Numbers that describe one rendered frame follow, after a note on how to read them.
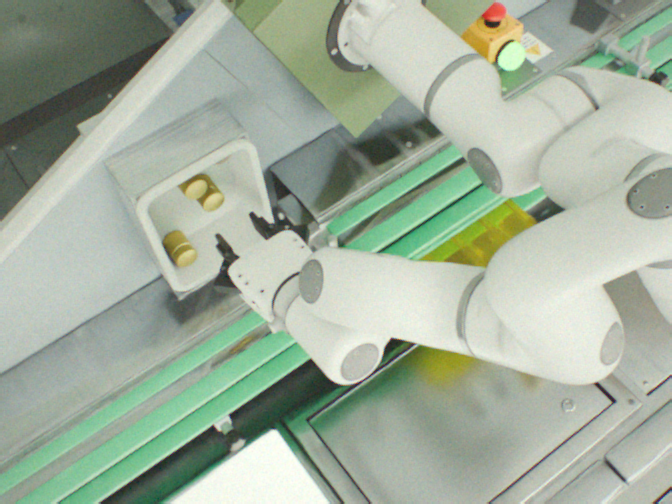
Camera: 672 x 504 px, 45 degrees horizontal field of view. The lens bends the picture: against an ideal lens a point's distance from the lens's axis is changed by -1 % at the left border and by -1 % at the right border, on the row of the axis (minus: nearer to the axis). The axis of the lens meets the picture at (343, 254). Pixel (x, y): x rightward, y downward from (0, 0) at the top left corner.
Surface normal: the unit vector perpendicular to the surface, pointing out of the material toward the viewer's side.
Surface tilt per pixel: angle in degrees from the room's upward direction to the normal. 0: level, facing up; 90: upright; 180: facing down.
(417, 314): 59
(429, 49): 89
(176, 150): 90
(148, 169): 90
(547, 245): 114
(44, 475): 90
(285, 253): 107
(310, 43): 2
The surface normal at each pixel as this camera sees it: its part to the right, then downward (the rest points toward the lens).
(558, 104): -0.01, -0.39
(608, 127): -0.22, -0.62
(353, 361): 0.51, 0.48
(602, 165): -0.67, -0.47
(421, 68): -0.59, -0.05
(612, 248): -0.51, -0.33
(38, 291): 0.59, 0.65
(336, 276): -0.72, -0.21
